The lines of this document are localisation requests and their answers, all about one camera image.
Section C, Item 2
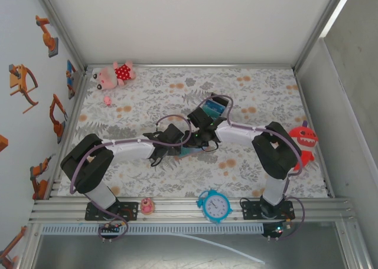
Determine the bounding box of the teal green card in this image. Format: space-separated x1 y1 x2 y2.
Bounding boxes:
179 146 199 159

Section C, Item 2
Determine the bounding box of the brown leather card holder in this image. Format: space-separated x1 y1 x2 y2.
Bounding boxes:
176 145 203 161

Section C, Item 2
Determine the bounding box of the clear acrylic card box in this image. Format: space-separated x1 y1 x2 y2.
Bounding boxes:
200 92 230 120

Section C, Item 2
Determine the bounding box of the black card stack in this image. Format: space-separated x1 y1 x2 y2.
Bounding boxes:
211 93 229 107

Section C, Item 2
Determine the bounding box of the floral tablecloth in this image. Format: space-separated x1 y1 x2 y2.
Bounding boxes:
57 67 330 198

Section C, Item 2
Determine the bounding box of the blue alarm clock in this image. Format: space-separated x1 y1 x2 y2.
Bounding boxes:
196 189 234 225

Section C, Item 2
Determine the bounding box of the pink bear figure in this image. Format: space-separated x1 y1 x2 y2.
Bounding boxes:
140 197 156 215

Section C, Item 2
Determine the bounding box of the pink pig plush toy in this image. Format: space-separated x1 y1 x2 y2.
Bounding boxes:
91 61 136 90

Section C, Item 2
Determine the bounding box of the red monster plush toy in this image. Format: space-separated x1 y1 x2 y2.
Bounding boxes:
288 120 320 172

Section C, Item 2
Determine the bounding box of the white plastic tube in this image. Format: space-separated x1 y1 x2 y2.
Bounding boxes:
174 232 266 265

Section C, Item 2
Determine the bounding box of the blue and orange sticker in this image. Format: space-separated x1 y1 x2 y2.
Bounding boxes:
66 59 78 100

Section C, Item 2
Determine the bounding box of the orange claw sticker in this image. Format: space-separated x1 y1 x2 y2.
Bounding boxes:
8 64 40 114

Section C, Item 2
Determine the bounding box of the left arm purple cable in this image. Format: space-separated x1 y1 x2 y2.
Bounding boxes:
69 114 193 242

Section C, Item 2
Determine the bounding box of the aluminium frame rail, wide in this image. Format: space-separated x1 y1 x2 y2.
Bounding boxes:
28 196 354 223

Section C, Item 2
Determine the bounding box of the aluminium frame rail, thin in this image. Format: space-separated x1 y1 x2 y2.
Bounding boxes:
84 63 296 70

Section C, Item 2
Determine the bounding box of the white slotted cable duct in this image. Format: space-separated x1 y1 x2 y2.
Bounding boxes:
40 224 265 235

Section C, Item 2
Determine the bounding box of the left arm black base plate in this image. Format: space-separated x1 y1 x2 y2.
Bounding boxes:
84 201 139 222

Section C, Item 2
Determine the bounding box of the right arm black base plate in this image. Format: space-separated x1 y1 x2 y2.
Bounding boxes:
241 200 296 221

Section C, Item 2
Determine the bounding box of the aluminium frame side rail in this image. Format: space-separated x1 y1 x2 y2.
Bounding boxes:
47 70 89 199

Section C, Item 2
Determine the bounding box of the aluminium frame post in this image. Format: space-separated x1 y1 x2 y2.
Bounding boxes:
31 0 88 74
292 0 357 74

